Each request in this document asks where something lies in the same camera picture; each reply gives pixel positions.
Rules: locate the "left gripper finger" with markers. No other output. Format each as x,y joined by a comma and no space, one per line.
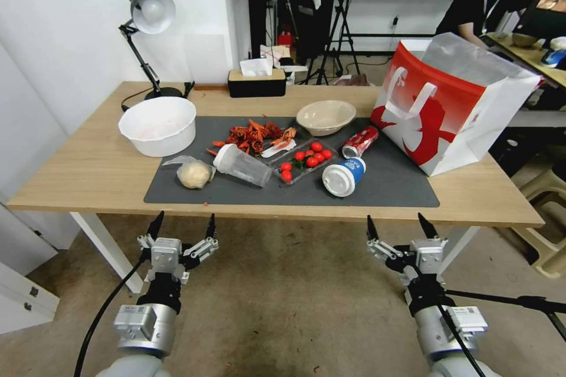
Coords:
211,229
152,232

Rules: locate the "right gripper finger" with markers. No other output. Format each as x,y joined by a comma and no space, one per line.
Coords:
429,229
372,231

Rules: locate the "dough ball in plastic bag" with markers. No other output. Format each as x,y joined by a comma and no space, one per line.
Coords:
193,175

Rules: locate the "clear disposable takeout box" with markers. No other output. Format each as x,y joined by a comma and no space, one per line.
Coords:
305,171

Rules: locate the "red white delivery bag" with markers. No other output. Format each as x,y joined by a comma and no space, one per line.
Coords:
442,129

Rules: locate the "black tissue box wooden lid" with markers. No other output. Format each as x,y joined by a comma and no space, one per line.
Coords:
256,87

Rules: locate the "red box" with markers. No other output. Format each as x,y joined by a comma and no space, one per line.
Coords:
285,39

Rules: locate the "dark grey table mat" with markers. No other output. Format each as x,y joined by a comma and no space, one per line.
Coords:
389,182

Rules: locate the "blue white paper cup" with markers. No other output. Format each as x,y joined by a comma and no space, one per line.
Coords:
338,182

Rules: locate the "clear shaker bottle white lid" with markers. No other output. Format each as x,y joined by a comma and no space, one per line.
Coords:
247,169

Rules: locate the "red cherry tomato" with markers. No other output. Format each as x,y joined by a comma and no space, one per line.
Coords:
319,157
300,156
309,153
287,176
312,162
327,154
286,166
316,146

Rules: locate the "red cola can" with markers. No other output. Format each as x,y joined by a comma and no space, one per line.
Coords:
360,140

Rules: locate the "wooden table with white legs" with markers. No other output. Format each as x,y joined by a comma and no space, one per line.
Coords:
88,165

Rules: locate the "large white plastic bowl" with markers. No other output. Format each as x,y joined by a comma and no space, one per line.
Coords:
163,138

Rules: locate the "white plastic spoon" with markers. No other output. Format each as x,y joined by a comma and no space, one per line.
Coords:
276,150

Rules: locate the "pile of red crayfish shells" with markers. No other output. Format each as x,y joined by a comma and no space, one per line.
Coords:
252,135

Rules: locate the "beige plastic stool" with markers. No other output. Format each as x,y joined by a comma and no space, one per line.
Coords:
548,218

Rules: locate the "single red crayfish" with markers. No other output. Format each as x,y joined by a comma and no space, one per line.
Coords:
289,134

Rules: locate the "beige paper bowl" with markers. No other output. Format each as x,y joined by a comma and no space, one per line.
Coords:
325,116

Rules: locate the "white cabinet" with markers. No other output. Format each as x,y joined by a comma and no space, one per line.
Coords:
26,174

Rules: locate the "white tissue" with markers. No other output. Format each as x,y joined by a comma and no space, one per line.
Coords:
256,67

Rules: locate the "wooden side desk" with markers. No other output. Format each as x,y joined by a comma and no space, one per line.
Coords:
530,56

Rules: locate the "black desk lamp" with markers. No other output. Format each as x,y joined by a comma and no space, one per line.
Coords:
155,12

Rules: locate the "black tripod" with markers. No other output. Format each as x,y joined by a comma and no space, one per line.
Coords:
339,6

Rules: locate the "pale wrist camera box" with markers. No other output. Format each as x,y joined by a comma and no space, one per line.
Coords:
166,258
426,258

